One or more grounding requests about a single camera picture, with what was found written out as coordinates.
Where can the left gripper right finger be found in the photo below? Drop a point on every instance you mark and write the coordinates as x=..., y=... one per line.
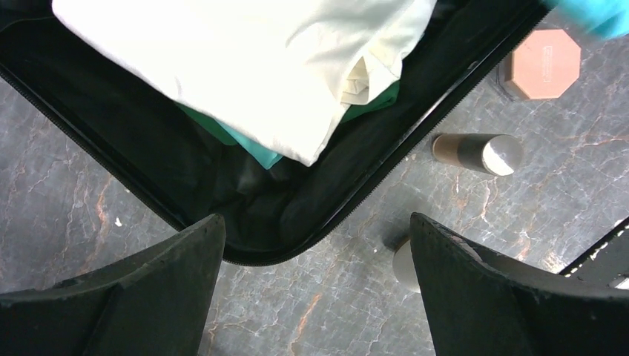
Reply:
x=481, y=302

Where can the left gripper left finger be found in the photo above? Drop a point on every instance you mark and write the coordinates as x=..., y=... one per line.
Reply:
x=154, y=302

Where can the light aqua shirt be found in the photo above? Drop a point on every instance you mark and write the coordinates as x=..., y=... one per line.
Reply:
x=264, y=156

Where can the dark green shirt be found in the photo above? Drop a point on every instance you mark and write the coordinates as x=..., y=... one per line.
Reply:
x=228, y=136

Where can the white shirt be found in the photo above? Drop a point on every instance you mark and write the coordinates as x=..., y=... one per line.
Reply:
x=280, y=72

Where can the teal shorts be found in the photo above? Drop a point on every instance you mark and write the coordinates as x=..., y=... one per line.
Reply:
x=606, y=19

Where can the small white round jar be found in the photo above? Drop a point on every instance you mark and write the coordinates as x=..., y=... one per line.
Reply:
x=404, y=268

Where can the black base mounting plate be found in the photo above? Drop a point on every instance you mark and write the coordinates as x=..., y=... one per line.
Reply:
x=605, y=263

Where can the brown grey cylindrical bottle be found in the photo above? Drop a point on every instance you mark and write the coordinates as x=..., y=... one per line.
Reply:
x=499, y=155

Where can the black open suitcase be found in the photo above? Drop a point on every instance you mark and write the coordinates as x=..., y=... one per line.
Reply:
x=183, y=174

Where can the pink octagonal compact box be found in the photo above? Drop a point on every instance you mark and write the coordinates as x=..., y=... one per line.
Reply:
x=542, y=67

